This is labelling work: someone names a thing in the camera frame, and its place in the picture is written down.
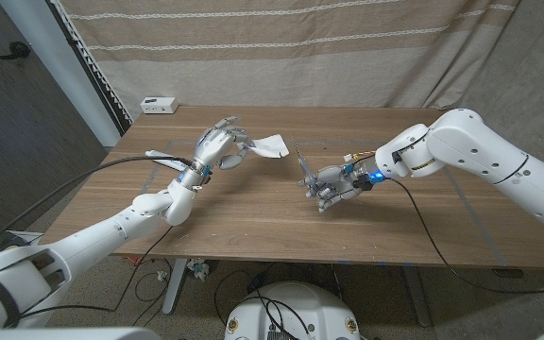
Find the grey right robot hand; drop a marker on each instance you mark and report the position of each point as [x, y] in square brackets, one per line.
[343, 181]

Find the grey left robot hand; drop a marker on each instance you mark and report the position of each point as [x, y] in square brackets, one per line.
[215, 146]

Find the white paper tissue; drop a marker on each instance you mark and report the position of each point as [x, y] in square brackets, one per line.
[271, 145]

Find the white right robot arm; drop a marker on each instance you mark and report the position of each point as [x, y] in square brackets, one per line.
[489, 156]

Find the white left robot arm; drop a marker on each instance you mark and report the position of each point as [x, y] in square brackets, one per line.
[102, 231]

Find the white toothpaste tube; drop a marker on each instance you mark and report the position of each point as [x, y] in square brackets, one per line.
[163, 158]

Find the white power strip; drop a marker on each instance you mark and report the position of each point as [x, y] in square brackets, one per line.
[159, 105]

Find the beige striped curtain backdrop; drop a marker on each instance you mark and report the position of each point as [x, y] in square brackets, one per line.
[277, 71]

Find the crumpled blue white scrap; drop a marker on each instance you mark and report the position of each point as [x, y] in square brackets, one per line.
[198, 269]

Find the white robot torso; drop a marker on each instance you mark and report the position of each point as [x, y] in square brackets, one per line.
[295, 307]

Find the grey metal table leg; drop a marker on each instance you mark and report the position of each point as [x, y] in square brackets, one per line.
[417, 297]
[175, 283]

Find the small red floor object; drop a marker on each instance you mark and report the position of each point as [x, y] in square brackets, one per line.
[135, 260]

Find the small white floor scrap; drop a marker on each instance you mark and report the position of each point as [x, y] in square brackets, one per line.
[161, 275]

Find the black strip with zigzag trim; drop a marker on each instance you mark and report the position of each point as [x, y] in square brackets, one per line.
[95, 73]

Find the black torso connector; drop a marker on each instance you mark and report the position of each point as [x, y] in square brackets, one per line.
[279, 336]

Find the dark grey door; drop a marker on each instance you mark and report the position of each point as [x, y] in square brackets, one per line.
[26, 141]

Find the white robot chest panel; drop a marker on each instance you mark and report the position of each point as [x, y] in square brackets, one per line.
[64, 334]

